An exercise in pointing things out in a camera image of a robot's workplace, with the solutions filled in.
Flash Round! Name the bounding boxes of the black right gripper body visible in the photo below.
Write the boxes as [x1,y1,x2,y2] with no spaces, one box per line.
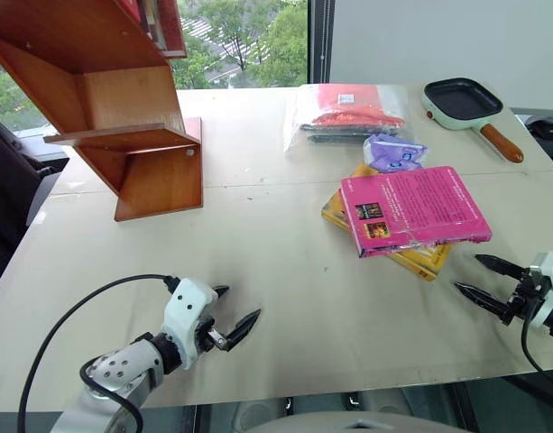
[501,267,552,327]

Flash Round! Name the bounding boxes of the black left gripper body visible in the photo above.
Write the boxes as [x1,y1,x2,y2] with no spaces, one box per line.
[195,317,235,354]

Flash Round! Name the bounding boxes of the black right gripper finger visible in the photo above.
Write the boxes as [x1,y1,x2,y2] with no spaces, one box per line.
[474,253,525,282]
[453,281,514,323]

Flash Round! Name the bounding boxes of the pink book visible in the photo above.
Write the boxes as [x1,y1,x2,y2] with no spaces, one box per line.
[339,165,493,260]

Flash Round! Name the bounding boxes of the yellow book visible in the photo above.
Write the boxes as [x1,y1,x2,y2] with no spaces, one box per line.
[320,163,454,282]

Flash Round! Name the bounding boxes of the wooden slanted bookshelf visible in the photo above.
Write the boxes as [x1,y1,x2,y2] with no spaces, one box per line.
[0,0,204,223]

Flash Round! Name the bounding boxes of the grey robot torso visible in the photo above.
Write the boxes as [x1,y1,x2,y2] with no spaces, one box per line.
[246,411,478,433]

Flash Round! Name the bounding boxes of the purple tissue pack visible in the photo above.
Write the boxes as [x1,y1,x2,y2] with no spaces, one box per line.
[362,133,429,174]

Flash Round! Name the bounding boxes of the green electric frying pan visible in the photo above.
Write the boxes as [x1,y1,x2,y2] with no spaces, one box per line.
[421,78,525,165]

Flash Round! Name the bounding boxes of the clear bag with red cloth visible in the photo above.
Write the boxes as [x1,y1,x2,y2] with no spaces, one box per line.
[282,83,416,153]

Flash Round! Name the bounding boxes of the black chair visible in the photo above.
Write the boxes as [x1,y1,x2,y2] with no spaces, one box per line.
[0,102,70,299]

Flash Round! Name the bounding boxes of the dark upright books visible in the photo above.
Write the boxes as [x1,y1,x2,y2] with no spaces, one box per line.
[122,0,169,51]

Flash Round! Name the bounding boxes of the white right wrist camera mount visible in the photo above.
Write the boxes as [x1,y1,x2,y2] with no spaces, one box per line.
[525,251,553,331]

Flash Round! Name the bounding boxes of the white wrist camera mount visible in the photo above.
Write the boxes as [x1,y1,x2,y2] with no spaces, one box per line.
[525,251,553,331]
[161,277,219,372]

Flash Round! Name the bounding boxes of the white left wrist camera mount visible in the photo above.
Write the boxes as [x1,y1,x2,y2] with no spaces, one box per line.
[161,277,219,372]

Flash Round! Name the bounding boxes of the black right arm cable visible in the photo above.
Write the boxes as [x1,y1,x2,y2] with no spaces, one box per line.
[520,304,553,385]

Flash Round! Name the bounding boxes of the dark window frame post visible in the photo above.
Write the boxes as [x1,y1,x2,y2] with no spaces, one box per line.
[307,0,336,88]

